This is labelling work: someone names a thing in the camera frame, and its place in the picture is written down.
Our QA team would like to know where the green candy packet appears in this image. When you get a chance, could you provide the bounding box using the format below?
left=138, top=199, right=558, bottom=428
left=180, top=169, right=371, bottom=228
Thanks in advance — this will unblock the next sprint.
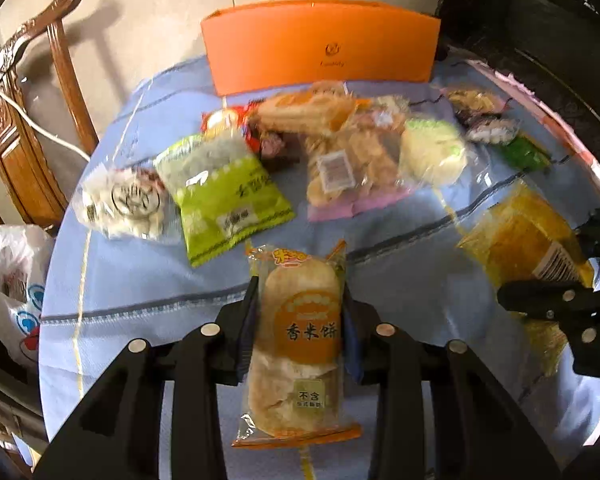
left=498, top=133, right=552, bottom=171

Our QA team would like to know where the white cable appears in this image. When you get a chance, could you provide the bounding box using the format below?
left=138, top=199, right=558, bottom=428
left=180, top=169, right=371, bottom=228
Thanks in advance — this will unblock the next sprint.
left=0, top=66, right=93, bottom=164

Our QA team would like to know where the white round biscuit bag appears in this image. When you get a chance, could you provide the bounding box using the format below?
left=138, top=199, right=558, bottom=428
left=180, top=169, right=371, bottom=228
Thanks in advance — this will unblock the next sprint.
left=71, top=164, right=172, bottom=240

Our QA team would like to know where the yellow bread packet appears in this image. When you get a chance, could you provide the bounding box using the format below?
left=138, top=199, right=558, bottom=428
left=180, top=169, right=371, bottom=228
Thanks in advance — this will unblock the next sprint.
left=456, top=181, right=596, bottom=378

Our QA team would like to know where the beige pink snack packet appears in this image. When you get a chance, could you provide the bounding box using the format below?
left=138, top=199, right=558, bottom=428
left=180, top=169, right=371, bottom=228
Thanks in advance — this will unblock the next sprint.
left=442, top=88, right=507, bottom=118

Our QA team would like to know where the pink bag of crackers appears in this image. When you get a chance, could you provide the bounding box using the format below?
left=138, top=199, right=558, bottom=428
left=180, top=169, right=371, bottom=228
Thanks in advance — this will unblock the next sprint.
left=303, top=127, right=413, bottom=222

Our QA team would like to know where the green sunflower seed packet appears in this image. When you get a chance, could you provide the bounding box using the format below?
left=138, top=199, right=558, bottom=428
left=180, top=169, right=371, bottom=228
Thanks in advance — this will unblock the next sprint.
left=154, top=128, right=294, bottom=268

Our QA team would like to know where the orange cardboard box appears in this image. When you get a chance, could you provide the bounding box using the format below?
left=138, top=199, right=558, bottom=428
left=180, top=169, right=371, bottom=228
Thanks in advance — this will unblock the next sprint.
left=201, top=0, right=441, bottom=96

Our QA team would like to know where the red round cookie packet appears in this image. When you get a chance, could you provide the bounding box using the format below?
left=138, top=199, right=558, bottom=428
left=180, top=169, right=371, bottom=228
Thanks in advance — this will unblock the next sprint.
left=201, top=106, right=251, bottom=140

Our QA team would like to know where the wooden chair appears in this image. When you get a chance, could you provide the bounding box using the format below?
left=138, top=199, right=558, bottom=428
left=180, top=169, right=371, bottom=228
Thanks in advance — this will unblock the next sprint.
left=0, top=0, right=99, bottom=232

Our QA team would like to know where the dark carved wooden furniture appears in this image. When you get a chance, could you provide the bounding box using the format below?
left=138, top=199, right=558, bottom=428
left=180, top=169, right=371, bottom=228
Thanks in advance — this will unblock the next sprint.
left=436, top=0, right=600, bottom=162

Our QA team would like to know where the steamed cake clear packet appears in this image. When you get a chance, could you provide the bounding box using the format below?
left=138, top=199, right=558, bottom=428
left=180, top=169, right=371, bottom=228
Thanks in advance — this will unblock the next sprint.
left=399, top=117, right=478, bottom=188

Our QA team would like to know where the orange rice cracker packet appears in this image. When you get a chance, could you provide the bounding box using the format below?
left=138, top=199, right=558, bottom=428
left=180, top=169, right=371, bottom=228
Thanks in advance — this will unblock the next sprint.
left=233, top=242, right=362, bottom=450
left=254, top=91, right=358, bottom=136

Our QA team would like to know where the white plastic bag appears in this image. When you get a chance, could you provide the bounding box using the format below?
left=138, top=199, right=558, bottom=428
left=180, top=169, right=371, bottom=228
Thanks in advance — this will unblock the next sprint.
left=0, top=224, right=55, bottom=372

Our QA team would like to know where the blue tablecloth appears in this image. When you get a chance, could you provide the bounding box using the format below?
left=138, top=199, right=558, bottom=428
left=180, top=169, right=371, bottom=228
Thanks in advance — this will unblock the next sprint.
left=38, top=58, right=600, bottom=479

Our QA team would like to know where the brown chocolate wafer packet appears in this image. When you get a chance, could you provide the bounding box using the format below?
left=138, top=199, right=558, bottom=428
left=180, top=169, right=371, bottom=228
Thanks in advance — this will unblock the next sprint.
left=249, top=127, right=301, bottom=172

